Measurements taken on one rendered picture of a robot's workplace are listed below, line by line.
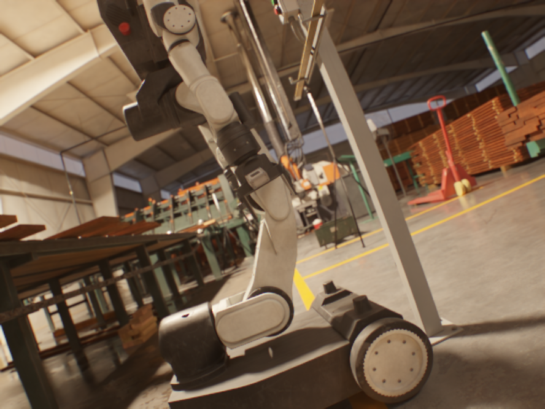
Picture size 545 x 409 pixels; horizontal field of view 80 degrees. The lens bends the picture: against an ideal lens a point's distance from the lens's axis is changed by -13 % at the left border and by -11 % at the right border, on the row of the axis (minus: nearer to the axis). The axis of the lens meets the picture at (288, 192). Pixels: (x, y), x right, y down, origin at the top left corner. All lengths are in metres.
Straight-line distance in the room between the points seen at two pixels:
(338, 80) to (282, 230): 0.50
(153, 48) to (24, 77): 9.88
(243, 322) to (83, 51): 9.72
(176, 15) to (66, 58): 9.59
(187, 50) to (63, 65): 9.58
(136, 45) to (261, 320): 0.86
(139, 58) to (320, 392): 1.03
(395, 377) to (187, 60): 0.91
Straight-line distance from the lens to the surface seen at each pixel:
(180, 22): 0.96
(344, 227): 4.62
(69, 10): 10.01
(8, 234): 1.79
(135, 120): 1.12
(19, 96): 10.86
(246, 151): 0.84
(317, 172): 9.69
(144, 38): 1.18
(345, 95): 1.18
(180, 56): 0.95
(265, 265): 1.04
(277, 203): 0.99
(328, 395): 0.96
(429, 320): 1.23
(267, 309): 1.01
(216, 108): 0.86
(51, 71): 10.60
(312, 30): 1.13
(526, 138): 2.55
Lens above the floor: 0.51
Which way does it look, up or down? 4 degrees up
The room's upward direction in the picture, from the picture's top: 21 degrees counter-clockwise
